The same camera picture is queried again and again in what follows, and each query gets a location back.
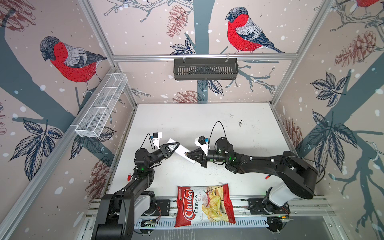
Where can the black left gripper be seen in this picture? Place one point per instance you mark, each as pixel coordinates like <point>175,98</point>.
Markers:
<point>168,154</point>

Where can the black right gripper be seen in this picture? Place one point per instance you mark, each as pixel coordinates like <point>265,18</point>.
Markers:
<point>203,158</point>

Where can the white remote control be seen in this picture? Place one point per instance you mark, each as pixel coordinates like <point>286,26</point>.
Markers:
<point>181,151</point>

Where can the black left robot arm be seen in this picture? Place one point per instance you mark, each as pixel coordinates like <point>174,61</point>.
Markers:
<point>116,215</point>

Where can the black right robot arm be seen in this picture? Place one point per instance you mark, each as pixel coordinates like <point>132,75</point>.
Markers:
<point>299,178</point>

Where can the red Chuba cassava chips bag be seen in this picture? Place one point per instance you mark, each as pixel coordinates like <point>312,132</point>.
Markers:
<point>200,205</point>

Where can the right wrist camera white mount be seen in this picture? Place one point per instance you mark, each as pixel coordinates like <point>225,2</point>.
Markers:
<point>203,143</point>

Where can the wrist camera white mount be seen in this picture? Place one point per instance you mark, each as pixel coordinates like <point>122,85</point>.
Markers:
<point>203,143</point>
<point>156,139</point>

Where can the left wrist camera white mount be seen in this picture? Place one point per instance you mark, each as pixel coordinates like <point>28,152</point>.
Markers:
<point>156,139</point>

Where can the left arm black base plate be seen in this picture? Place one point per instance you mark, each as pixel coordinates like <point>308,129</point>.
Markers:
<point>160,208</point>

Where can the black hanging wire basket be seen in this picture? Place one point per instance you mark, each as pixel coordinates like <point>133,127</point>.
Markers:
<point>206,69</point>

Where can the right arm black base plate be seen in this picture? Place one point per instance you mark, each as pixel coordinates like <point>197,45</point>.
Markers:
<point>258,206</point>

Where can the white mesh wire basket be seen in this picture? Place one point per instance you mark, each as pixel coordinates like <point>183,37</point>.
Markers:
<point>98,114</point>

